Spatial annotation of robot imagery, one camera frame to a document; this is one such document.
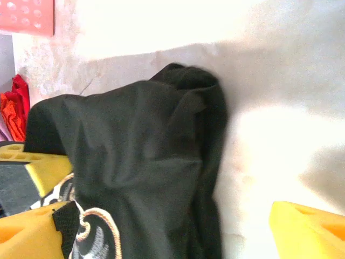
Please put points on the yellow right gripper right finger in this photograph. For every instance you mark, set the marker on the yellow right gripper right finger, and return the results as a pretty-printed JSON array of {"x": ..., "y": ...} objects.
[{"x": 310, "y": 237}]

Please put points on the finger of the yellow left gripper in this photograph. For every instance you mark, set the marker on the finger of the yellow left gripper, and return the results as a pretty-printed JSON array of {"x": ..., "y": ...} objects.
[{"x": 51, "y": 170}]

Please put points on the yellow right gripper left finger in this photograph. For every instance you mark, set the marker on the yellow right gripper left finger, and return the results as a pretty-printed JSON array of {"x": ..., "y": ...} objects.
[{"x": 27, "y": 237}]

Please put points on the black printed t-shirt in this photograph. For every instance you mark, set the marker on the black printed t-shirt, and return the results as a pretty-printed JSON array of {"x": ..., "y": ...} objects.
[{"x": 148, "y": 148}]

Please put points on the pink folded t-shirt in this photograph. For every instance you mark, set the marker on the pink folded t-shirt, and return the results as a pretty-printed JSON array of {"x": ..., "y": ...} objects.
[{"x": 2, "y": 135}]

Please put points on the red folded t-shirt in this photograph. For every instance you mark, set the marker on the red folded t-shirt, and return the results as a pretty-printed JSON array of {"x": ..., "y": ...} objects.
[{"x": 16, "y": 113}]

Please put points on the pink plastic basket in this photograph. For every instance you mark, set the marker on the pink plastic basket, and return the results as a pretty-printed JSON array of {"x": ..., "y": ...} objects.
[{"x": 27, "y": 16}]

